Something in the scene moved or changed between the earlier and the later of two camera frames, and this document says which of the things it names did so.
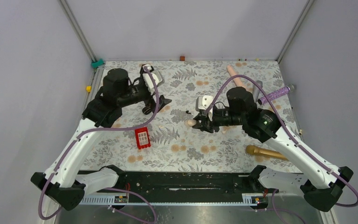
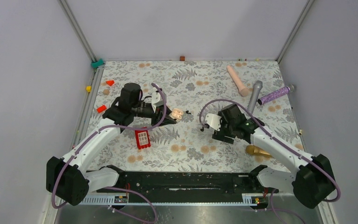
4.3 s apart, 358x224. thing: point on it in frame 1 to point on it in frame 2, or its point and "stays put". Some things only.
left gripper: [150, 101] to [159, 115]
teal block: [96, 64] stays put
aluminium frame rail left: [77, 29] stays put
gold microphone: [253, 150] stays put
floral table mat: [222, 115] stays put
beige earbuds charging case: [191, 122] to [176, 113]
